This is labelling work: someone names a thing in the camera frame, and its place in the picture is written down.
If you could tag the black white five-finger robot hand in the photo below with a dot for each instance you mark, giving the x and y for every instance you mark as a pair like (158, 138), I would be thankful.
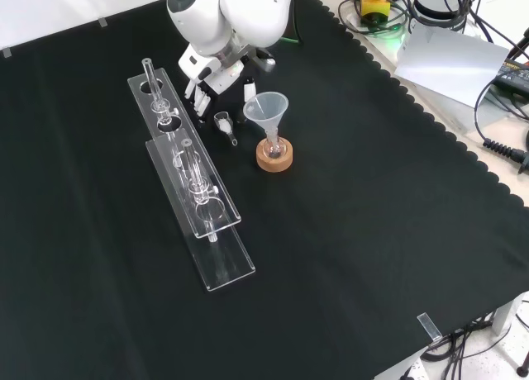
(219, 76)

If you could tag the glass weighing funnel with powder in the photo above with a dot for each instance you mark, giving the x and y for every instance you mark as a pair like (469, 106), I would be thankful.
(223, 126)

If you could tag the clear plastic funnel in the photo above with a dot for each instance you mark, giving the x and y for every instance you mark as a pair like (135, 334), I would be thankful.
(268, 106)

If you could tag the clear acrylic funnel stand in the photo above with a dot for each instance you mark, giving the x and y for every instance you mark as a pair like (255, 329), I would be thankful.
(225, 268)

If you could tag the round-bottom glass flask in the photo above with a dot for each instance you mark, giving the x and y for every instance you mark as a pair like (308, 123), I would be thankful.
(274, 150)

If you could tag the grey tape piece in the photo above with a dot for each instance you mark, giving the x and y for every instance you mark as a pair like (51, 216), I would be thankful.
(6, 52)
(103, 22)

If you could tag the yellow stop button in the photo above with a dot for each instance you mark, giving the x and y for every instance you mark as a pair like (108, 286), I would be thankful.
(374, 6)

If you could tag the black cloth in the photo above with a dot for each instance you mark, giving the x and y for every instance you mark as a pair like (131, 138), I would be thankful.
(351, 231)

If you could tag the pale board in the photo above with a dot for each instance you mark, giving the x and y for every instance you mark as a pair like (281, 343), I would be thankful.
(446, 62)

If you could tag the black power adapter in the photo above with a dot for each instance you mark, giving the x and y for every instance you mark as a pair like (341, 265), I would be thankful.
(514, 76)

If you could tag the clear tape strip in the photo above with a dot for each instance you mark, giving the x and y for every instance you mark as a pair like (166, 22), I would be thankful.
(429, 326)

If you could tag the white table leg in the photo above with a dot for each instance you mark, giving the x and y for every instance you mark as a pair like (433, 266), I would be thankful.
(506, 316)

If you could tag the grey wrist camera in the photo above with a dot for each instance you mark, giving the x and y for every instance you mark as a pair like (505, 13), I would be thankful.
(265, 62)

